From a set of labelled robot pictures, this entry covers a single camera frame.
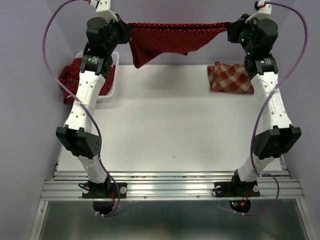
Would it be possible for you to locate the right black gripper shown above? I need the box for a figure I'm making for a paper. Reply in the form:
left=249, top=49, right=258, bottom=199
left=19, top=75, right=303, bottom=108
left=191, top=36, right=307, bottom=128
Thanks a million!
left=228, top=13, right=262, bottom=55

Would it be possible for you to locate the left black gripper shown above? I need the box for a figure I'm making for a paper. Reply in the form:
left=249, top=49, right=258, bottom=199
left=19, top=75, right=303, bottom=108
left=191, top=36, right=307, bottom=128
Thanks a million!
left=103, top=13, right=131, bottom=54

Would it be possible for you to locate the red polka dot skirt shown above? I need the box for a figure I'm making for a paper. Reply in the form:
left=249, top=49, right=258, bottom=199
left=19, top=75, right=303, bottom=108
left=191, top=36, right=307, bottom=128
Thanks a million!
left=129, top=22, right=230, bottom=69
left=58, top=57, right=116, bottom=106

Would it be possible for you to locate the red plaid skirt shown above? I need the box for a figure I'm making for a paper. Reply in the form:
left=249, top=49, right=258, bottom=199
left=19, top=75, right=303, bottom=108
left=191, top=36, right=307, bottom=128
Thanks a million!
left=206, top=61, right=255, bottom=95

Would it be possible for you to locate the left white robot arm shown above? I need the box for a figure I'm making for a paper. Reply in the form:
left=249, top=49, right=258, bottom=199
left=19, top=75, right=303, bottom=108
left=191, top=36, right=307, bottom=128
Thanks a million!
left=56, top=14, right=132, bottom=199

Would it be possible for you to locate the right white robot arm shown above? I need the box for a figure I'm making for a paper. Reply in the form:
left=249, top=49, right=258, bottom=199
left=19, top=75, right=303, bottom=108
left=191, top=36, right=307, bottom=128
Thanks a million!
left=212, top=14, right=302, bottom=198

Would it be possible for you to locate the white plastic basket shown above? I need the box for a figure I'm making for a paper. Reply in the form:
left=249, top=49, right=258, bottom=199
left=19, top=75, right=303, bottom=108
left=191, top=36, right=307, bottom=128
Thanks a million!
left=72, top=51, right=120, bottom=103

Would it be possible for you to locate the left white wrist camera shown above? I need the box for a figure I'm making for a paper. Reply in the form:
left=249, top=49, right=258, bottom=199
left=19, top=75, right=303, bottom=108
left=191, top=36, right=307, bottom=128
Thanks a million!
left=89, top=0, right=118, bottom=23

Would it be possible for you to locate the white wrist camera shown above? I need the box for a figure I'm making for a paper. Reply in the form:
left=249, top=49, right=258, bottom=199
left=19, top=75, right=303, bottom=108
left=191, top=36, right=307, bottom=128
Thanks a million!
left=245, top=0, right=272, bottom=24
left=89, top=0, right=118, bottom=23

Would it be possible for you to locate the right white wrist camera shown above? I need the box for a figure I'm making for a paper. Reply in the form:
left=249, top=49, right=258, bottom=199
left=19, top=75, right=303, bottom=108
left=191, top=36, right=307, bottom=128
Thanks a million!
left=245, top=0, right=272, bottom=24

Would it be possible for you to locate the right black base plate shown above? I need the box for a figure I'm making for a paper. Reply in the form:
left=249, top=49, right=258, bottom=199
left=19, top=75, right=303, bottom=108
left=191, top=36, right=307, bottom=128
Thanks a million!
left=214, top=181, right=260, bottom=198

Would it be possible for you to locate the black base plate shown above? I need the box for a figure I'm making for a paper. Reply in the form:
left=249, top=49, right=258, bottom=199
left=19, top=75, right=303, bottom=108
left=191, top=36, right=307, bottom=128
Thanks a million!
left=214, top=181, right=260, bottom=198
left=78, top=181, right=128, bottom=199

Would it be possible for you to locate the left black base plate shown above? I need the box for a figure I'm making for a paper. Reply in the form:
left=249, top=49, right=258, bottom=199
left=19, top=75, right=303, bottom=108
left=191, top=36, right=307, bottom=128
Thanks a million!
left=78, top=181, right=128, bottom=199

